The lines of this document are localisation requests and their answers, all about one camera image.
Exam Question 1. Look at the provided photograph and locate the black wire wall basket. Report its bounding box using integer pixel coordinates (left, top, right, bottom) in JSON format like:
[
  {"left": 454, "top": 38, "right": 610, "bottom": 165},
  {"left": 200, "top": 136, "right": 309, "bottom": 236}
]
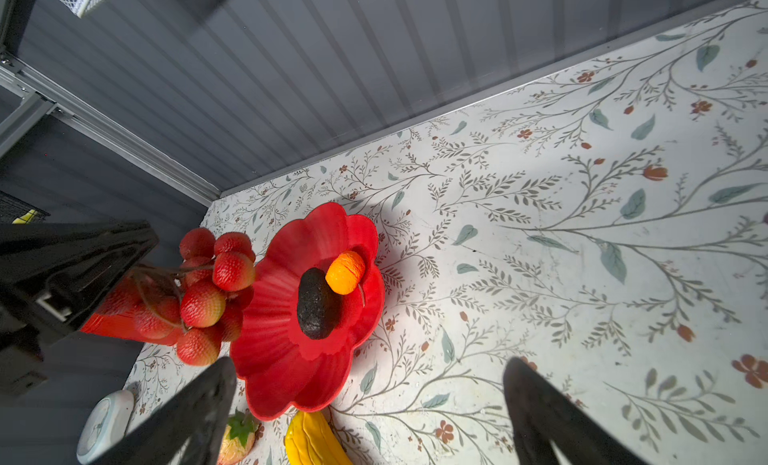
[{"left": 0, "top": 192, "right": 50, "bottom": 224}]

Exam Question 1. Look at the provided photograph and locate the yellow marker in black basket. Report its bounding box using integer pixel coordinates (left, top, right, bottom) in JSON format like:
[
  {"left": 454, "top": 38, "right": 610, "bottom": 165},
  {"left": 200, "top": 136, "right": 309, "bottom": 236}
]
[{"left": 13, "top": 209, "right": 39, "bottom": 224}]

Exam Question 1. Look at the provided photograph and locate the dark fake avocado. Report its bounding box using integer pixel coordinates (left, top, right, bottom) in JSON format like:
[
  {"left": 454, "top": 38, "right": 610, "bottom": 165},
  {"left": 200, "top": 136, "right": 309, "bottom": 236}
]
[{"left": 297, "top": 268, "right": 343, "bottom": 340}]

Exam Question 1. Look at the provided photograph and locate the white round timer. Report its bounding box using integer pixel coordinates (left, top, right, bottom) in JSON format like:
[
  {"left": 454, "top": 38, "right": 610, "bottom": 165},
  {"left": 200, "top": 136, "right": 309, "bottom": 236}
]
[{"left": 76, "top": 390, "right": 135, "bottom": 464}]

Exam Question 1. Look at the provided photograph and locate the red flower-shaped fruit bowl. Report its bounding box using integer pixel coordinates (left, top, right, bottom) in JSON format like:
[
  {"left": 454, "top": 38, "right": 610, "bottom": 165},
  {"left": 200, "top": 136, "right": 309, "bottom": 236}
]
[{"left": 230, "top": 202, "right": 386, "bottom": 421}]

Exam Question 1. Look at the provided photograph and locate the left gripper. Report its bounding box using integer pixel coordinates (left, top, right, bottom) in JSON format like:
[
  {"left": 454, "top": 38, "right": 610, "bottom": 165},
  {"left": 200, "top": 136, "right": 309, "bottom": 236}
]
[{"left": 1, "top": 221, "right": 159, "bottom": 397}]

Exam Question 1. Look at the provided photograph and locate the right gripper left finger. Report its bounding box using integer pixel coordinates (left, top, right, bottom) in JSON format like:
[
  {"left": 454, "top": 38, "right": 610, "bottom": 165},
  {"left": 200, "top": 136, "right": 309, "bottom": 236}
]
[{"left": 95, "top": 356, "right": 237, "bottom": 464}]

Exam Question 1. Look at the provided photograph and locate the small orange fake tangerine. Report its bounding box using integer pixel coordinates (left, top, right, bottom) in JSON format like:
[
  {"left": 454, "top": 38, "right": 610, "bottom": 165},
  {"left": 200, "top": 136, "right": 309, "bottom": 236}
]
[{"left": 325, "top": 250, "right": 366, "bottom": 296}]

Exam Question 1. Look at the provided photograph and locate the single fake strawberry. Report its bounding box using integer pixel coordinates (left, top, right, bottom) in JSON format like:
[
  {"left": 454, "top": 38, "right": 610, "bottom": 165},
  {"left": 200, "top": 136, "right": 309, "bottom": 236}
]
[{"left": 217, "top": 411, "right": 258, "bottom": 465}]

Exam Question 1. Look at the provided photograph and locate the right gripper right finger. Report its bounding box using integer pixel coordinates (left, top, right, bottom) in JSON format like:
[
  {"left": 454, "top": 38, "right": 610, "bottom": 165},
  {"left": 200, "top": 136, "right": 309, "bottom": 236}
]
[{"left": 503, "top": 357, "right": 644, "bottom": 464}]

